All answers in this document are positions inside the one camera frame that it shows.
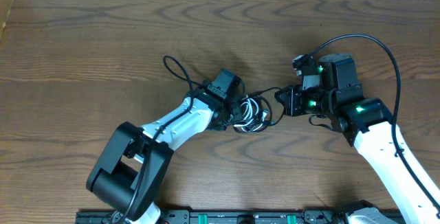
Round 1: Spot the white USB cable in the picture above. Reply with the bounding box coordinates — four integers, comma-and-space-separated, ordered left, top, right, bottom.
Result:
234, 97, 270, 132

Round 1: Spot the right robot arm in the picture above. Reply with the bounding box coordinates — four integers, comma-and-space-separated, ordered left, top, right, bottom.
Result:
274, 53, 439, 223

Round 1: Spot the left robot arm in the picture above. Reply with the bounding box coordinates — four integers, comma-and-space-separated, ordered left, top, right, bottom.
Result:
86, 69, 241, 223

